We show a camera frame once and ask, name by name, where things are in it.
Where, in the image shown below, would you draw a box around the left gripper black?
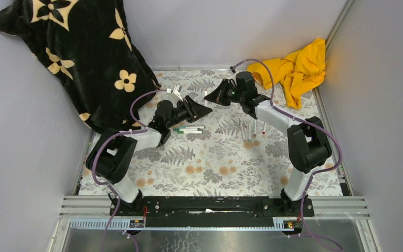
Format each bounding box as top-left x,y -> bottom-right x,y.
166,95 -> 212,130

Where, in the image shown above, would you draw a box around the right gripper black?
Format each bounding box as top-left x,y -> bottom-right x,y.
205,79 -> 245,107

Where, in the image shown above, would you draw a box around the teal green marker pen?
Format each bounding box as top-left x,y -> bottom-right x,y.
247,121 -> 251,142

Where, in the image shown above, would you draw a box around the red marker pen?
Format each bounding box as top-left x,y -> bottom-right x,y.
262,122 -> 267,135

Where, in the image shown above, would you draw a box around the brown end marker pen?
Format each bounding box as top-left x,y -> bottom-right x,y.
204,90 -> 208,104

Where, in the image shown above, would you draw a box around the brown cap marker pen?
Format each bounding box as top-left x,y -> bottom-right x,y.
239,120 -> 247,142

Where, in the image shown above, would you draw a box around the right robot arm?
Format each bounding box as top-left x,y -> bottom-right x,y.
204,71 -> 332,216

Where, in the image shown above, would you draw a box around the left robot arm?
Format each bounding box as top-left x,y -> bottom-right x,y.
85,96 -> 212,216

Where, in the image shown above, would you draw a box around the yellow cloth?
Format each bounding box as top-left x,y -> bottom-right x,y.
247,38 -> 326,110

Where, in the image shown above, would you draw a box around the black floral blanket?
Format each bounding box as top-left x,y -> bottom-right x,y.
0,1 -> 160,133

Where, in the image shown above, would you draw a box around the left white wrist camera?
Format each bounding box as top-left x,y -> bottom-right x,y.
172,85 -> 183,101

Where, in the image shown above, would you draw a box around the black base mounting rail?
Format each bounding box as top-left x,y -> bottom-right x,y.
110,196 -> 315,228

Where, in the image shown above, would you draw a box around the aluminium frame rails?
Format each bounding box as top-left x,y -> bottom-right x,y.
52,195 -> 380,251

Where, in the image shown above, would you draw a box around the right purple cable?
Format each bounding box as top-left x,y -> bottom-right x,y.
230,58 -> 344,251

